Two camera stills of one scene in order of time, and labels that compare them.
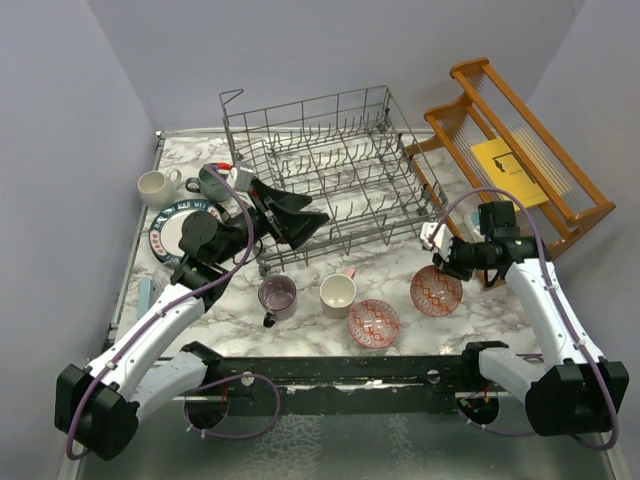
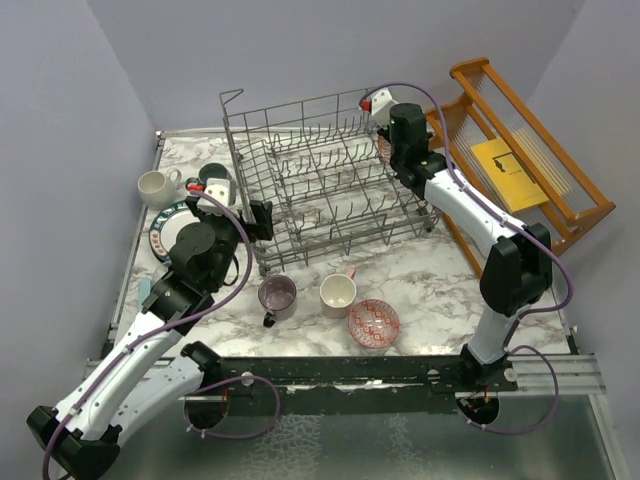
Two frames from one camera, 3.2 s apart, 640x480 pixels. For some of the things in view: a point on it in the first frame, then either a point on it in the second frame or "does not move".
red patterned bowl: (435, 293) to (384, 149)
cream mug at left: (156, 189) does not move
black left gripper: (293, 226) to (261, 229)
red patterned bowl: (374, 323) does not move
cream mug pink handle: (337, 292) does not move
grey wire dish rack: (351, 154) does not move
